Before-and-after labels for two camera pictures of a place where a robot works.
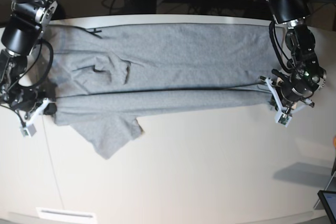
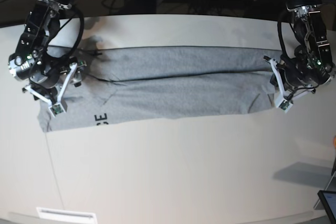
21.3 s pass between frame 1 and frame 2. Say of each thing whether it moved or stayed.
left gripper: moved
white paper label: stayed
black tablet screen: stayed
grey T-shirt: moved
